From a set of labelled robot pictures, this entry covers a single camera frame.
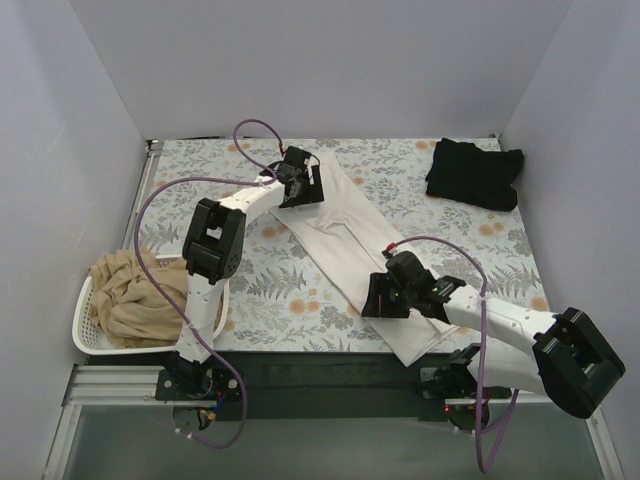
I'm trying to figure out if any white t shirt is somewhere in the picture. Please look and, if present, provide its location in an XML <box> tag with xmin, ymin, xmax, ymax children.
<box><xmin>271</xmin><ymin>151</ymin><xmax>455</xmax><ymax>366</ymax></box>

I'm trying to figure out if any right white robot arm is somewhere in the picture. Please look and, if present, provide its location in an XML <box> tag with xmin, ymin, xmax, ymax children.
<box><xmin>362</xmin><ymin>251</ymin><xmax>625</xmax><ymax>419</ymax></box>

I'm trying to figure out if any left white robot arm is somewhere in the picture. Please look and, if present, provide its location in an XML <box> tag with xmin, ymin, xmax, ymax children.
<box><xmin>167</xmin><ymin>146</ymin><xmax>324</xmax><ymax>400</ymax></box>

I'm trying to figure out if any floral table cloth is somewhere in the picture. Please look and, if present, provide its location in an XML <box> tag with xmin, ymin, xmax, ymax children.
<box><xmin>127</xmin><ymin>137</ymin><xmax>556</xmax><ymax>354</ymax></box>

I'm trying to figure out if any black folded t shirt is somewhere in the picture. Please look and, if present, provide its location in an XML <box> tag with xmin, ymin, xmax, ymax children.
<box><xmin>425</xmin><ymin>138</ymin><xmax>525</xmax><ymax>212</ymax></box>

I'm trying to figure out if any beige t shirt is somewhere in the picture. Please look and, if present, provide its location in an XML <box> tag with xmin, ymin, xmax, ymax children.
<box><xmin>89</xmin><ymin>246</ymin><xmax>187</xmax><ymax>349</ymax></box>

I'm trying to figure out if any white laundry basket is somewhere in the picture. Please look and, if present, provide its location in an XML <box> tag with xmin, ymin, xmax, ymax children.
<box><xmin>71</xmin><ymin>254</ymin><xmax>230</xmax><ymax>356</ymax></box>

